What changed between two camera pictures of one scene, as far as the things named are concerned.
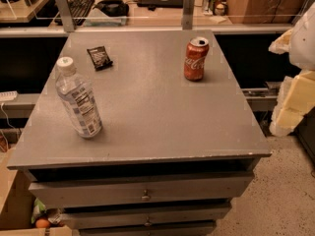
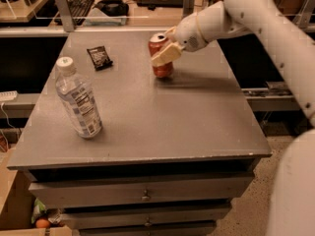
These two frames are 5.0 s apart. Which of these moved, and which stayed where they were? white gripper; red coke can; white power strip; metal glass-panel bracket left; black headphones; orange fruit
Moved: white gripper; red coke can
Stayed: black headphones; white power strip; orange fruit; metal glass-panel bracket left
